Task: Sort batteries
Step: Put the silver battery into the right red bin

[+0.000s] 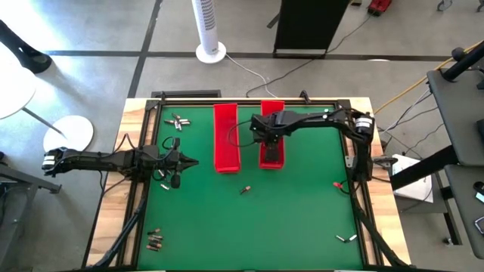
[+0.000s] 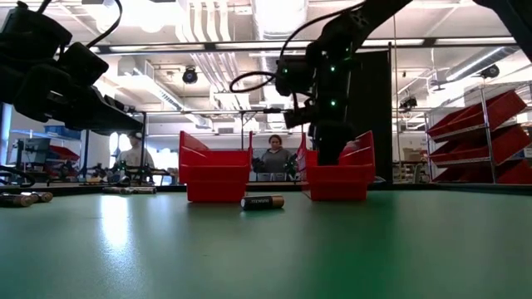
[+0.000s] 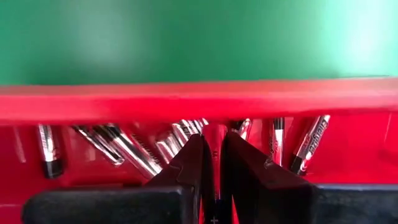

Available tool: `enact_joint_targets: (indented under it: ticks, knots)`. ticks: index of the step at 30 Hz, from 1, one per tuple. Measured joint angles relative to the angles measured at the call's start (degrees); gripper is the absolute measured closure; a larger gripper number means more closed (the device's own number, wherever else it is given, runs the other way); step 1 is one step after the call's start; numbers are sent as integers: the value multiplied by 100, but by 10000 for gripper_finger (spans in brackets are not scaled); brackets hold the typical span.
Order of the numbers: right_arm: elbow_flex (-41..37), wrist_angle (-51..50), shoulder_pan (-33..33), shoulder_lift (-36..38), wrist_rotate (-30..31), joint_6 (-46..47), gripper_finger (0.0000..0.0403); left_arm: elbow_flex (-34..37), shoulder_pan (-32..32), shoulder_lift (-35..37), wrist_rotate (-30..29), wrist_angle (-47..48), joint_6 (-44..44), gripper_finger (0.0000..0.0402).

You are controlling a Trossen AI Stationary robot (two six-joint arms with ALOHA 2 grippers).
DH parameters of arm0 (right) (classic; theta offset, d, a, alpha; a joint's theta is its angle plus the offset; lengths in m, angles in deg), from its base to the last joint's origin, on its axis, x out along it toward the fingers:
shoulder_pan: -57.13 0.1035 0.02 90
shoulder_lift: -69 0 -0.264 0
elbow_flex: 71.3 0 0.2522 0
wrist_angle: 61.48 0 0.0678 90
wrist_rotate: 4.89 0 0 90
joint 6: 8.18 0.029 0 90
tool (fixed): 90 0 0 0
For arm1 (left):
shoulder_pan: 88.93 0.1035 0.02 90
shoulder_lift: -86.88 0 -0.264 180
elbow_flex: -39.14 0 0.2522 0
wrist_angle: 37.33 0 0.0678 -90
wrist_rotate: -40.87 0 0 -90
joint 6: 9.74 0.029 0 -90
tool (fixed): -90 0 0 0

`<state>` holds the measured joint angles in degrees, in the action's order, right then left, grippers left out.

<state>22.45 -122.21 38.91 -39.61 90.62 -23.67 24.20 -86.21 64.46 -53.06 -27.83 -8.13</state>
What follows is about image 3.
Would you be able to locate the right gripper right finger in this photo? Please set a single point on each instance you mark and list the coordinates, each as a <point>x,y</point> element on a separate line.
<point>258,189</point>

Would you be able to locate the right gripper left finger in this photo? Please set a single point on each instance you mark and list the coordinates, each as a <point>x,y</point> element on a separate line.
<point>186,168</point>

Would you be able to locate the red plastic bin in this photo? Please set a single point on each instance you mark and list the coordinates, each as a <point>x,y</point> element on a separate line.
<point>186,102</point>

